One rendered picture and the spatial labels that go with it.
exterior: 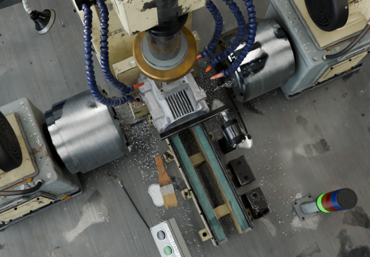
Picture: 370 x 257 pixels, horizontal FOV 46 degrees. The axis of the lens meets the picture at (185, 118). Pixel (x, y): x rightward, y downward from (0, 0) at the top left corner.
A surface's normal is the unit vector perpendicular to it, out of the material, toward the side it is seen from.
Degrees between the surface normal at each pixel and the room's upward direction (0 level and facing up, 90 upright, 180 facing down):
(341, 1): 29
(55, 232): 0
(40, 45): 0
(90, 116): 2
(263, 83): 62
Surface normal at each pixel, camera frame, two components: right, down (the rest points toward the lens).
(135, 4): 0.42, 0.88
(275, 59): 0.23, 0.25
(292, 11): 0.01, -0.25
